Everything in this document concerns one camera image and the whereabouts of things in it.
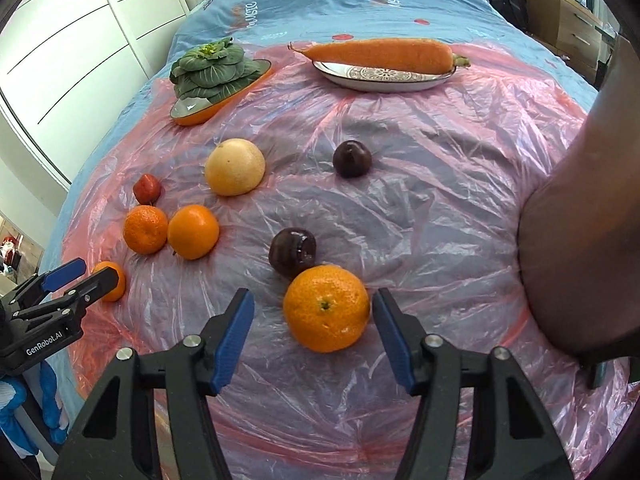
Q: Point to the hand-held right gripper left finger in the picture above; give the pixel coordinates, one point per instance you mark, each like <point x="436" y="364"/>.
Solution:
<point x="232" y="342"/>

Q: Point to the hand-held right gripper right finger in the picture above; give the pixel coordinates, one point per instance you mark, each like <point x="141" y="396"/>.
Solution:
<point x="395" y="345"/>

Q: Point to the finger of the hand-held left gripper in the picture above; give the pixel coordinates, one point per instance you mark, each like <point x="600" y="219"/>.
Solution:
<point x="95" y="285"/>
<point x="65" y="272"/>

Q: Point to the small mandarin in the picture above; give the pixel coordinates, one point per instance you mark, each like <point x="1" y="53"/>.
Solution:
<point x="117" y="286"/>

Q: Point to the bumpy mandarin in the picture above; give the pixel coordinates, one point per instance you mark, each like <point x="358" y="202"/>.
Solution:
<point x="145" y="229"/>

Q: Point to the large orange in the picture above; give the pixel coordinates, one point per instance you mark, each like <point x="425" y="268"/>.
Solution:
<point x="326" y="308"/>

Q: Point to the dark purple plum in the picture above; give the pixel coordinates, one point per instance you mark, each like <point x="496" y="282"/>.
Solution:
<point x="292" y="252"/>
<point x="352" y="158"/>

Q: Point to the small red fruit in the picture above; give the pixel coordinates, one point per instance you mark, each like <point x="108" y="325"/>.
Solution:
<point x="147" y="189"/>

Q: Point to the smooth orange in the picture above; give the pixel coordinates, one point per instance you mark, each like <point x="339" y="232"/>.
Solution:
<point x="193" y="231"/>

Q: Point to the blue white cloth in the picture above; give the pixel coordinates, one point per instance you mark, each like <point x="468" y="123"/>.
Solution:
<point x="12" y="410"/>

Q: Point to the pink plastic sheet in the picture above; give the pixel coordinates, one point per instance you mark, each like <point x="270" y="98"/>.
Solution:
<point x="425" y="235"/>

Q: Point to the yellow grapefruit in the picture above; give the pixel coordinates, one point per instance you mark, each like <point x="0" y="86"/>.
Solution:
<point x="235" y="167"/>

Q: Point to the orange oval plate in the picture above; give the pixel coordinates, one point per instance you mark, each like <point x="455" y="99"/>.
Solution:
<point x="195" y="116"/>

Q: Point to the stainless steel cylinder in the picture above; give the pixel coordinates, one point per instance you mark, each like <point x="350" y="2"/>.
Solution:
<point x="575" y="235"/>

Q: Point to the white wardrobe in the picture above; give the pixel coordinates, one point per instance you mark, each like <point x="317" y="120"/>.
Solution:
<point x="75" y="60"/>

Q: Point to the green bok choy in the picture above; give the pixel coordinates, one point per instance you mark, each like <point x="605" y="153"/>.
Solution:
<point x="210" y="67"/>

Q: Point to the white patterned oval plate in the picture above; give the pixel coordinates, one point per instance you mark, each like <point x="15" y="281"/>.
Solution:
<point x="380" y="81"/>

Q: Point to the orange carrot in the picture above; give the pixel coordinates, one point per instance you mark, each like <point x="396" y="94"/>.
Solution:
<point x="375" y="52"/>

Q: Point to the blue printed blanket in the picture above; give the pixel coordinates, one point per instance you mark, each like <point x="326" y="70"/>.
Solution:
<point x="325" y="5"/>

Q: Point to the wooden drawer cabinet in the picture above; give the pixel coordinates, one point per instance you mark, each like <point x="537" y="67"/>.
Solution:
<point x="570" y="25"/>

